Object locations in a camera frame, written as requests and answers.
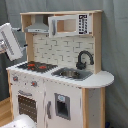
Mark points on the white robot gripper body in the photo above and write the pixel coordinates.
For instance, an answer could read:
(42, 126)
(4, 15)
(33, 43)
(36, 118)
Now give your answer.
(9, 43)

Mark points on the white toy microwave door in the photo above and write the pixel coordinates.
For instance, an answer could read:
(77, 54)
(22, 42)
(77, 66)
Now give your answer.
(62, 26)

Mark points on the white toy oven door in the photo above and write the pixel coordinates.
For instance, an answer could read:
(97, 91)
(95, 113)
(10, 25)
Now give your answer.
(29, 102)

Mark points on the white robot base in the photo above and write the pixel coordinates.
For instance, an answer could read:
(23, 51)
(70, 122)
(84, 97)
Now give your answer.
(21, 121)

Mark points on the wooden toy kitchen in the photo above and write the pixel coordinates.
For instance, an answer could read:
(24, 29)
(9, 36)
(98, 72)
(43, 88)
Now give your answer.
(87, 97)

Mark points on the grey range hood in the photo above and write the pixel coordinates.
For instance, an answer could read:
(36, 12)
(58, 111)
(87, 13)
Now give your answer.
(38, 26)

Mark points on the left red stove knob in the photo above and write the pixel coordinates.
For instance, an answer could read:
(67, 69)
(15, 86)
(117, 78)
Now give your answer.
(15, 79)

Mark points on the red stove knob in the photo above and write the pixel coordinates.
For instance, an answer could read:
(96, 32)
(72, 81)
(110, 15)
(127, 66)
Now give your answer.
(15, 79)
(34, 83)

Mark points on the black toy stovetop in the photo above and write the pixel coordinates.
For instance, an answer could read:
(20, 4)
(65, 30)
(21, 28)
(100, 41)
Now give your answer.
(37, 66)

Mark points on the right red stove knob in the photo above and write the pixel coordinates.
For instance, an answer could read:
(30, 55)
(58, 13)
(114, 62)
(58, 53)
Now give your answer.
(34, 83)

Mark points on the black toy faucet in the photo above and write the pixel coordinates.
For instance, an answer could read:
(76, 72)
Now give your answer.
(81, 63)

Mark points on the metal toy sink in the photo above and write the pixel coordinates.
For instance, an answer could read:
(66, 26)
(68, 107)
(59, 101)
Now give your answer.
(73, 74)

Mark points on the grey ice dispenser panel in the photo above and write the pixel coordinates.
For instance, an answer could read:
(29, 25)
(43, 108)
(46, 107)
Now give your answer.
(62, 106)

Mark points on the grey cabinet door handle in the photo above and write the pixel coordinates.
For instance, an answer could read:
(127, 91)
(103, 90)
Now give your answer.
(48, 109)

